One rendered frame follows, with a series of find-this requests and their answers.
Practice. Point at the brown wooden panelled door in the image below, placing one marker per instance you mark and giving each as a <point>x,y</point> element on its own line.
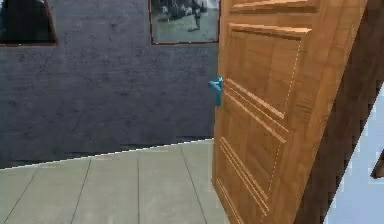
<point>266,110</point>

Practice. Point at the framed grey picture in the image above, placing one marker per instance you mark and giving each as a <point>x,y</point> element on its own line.
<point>184,22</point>

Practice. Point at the framed dark picture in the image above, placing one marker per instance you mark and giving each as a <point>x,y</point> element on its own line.
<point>24,22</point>

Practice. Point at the dark brown wooden piece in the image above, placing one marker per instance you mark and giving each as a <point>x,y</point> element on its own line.
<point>378,167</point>

